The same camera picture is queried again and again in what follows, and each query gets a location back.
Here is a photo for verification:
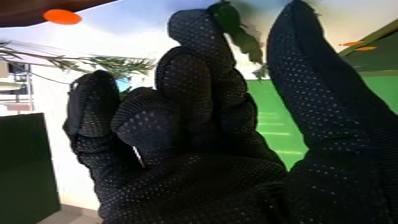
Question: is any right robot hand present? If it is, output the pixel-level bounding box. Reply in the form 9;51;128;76
62;0;398;224

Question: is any dark green sprig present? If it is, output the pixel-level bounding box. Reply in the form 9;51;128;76
204;0;270;81

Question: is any thin-leaved green sprig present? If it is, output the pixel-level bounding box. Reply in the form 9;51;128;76
0;40;158;80

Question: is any white sheet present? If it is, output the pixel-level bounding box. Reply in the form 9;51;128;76
0;0;398;88

